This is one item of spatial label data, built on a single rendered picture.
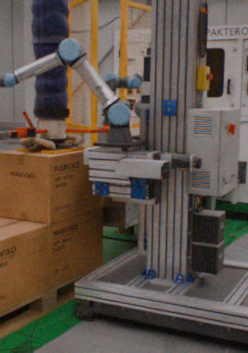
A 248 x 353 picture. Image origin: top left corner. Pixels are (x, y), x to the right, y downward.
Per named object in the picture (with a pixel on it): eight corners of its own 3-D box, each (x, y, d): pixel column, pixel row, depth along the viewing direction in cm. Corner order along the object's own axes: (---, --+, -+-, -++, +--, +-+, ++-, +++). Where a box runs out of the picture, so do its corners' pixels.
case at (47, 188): (55, 200, 407) (54, 144, 401) (103, 206, 388) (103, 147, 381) (-2, 216, 356) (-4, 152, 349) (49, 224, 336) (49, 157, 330)
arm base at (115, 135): (136, 141, 328) (137, 124, 327) (125, 143, 315) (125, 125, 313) (112, 140, 335) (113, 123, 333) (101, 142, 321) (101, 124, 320)
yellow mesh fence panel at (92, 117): (62, 223, 571) (61, 4, 536) (72, 222, 574) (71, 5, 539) (90, 245, 491) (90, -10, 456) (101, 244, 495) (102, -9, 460)
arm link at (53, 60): (79, 38, 320) (0, 74, 324) (76, 36, 309) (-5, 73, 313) (86, 57, 322) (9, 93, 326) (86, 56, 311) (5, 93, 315)
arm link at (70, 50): (135, 115, 316) (73, 35, 309) (135, 117, 302) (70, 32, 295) (117, 128, 318) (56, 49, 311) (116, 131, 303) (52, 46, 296)
